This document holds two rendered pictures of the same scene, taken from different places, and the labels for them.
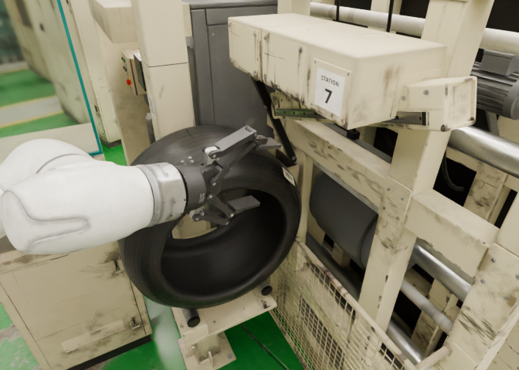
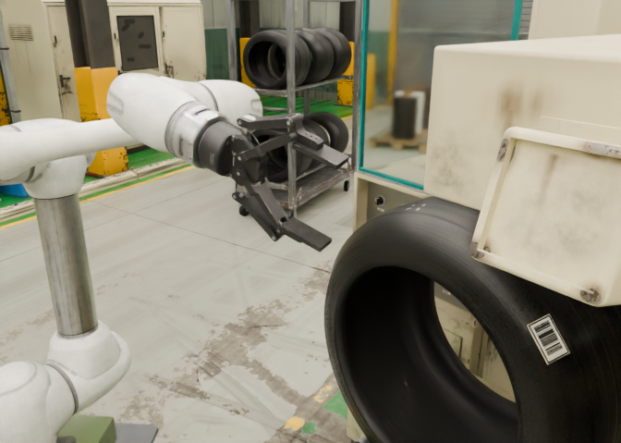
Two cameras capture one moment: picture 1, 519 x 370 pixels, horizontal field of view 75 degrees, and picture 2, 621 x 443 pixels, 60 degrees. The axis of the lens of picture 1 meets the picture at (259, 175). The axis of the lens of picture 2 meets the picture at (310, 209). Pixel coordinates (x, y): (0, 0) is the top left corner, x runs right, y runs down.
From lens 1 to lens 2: 79 cm
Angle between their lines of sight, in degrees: 70
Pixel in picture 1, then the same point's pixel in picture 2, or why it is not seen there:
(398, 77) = (539, 119)
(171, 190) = (184, 127)
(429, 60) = not seen: outside the picture
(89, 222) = (123, 109)
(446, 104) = (492, 185)
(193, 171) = (223, 129)
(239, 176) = (447, 264)
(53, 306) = not seen: hidden behind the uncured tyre
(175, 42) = not seen: hidden behind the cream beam
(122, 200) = (145, 106)
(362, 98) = (449, 137)
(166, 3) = (572, 0)
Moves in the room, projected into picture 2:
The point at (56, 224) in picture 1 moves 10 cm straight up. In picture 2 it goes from (113, 99) to (104, 30)
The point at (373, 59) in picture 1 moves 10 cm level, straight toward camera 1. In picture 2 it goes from (467, 58) to (352, 57)
